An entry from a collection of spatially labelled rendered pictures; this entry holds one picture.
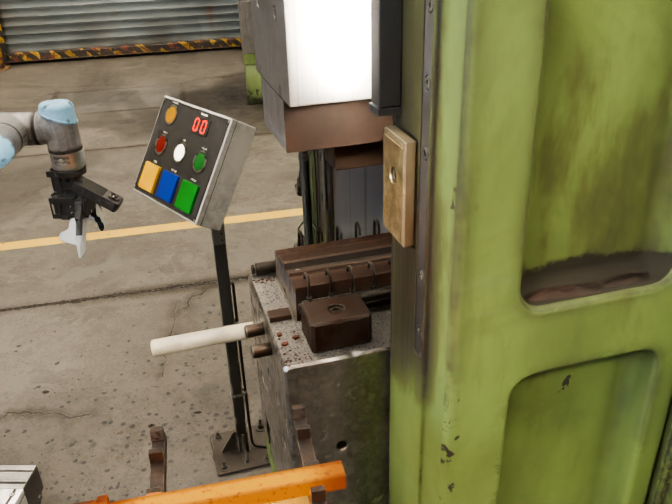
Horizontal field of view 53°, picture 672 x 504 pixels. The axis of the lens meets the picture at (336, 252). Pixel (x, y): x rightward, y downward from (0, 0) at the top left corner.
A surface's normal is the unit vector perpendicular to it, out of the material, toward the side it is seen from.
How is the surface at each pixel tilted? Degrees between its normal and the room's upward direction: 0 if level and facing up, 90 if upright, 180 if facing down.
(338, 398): 90
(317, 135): 90
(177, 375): 0
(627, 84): 89
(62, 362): 0
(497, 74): 89
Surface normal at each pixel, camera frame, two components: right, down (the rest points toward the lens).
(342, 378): 0.28, 0.43
